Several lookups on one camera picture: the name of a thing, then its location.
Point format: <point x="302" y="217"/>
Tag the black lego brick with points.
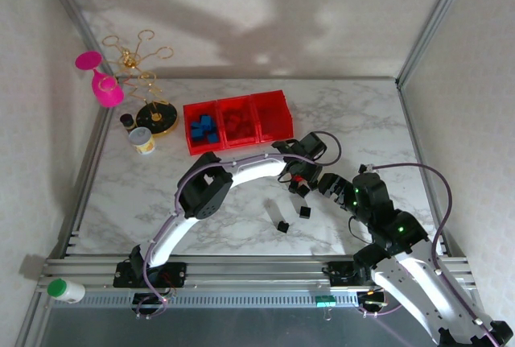
<point x="305" y="212"/>
<point x="283" y="226"/>

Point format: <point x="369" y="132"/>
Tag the pink wine glass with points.
<point x="106" y="95"/>

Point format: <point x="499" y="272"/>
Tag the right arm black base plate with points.
<point x="338" y="272"/>

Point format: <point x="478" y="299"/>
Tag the aluminium frame post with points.
<point x="70" y="1"/>
<point x="442" y="1"/>

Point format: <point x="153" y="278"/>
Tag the thin aluminium table rail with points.
<point x="257" y="78"/>

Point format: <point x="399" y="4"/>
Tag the wide aluminium mounting rail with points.
<point x="257" y="272"/>

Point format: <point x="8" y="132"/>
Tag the green binder clip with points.
<point x="326" y="300"/>

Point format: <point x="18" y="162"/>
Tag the blue blocks in tray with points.
<point x="201" y="147"/>

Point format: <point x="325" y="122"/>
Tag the small dark jar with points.
<point x="127" y="120"/>

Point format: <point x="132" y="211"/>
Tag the red plastic bin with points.
<point x="237" y="141"/>
<point x="271" y="115"/>

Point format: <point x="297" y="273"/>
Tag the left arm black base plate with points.
<point x="177" y="274"/>

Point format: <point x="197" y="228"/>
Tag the white bottle green cap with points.
<point x="68" y="291"/>

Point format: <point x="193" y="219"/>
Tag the aluminium side rail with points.
<point x="89" y="162"/>
<point x="417" y="141"/>

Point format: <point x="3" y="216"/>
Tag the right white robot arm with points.
<point x="422" y="286"/>

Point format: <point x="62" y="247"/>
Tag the grey lidded yellow can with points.
<point x="141" y="141"/>

